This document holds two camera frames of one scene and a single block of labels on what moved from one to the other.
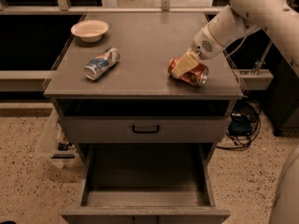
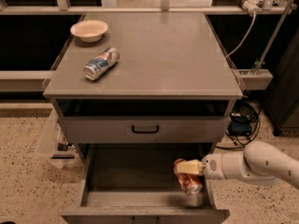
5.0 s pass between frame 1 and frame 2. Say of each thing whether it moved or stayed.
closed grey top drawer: stayed
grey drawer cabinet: stayed
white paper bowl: stayed
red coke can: moved
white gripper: moved
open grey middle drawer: stayed
